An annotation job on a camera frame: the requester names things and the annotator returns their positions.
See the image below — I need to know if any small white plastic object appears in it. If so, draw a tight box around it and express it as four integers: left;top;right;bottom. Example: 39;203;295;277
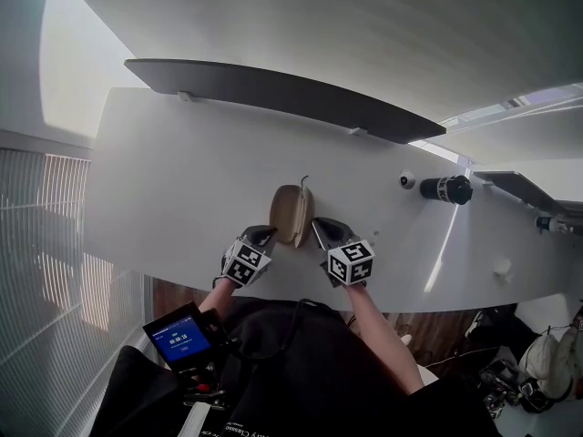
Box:
493;256;515;285

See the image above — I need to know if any tan glasses case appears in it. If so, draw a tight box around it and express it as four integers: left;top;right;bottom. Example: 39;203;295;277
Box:
269;175;316;249

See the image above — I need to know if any white fabric bag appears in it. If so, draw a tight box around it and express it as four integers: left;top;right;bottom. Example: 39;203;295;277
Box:
518;324;583;401

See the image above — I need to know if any small dark bottle white cap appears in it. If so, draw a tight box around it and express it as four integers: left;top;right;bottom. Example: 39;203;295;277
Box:
535;215;576;236

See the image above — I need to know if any black cylindrical bottle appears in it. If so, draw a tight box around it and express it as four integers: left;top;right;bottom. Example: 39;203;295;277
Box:
418;174;475;207

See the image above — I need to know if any person's right forearm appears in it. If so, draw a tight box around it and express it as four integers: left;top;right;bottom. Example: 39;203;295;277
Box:
345;283;427;398

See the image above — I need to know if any person's black clothing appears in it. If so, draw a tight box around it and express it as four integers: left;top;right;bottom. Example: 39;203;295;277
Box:
89;297;503;437

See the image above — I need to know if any person's left forearm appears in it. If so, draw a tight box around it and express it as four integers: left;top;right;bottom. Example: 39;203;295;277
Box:
198;277;240;314

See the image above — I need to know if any black cable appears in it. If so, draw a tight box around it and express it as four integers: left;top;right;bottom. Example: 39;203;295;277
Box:
227;298;347;361

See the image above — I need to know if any black device with blue screen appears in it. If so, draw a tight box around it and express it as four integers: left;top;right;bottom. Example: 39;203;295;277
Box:
142;300;231;377

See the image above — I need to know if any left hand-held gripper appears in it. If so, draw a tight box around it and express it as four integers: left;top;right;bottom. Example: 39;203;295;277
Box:
220;224;279;290

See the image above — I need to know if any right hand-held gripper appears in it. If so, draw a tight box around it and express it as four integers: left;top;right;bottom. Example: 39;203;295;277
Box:
311;217;377;289

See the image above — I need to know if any black and white shoe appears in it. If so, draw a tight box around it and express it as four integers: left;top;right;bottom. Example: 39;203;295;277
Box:
464;310;485;339

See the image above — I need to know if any striped frosted glass panel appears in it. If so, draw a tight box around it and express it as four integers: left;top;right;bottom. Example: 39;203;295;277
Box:
0;146;154;437

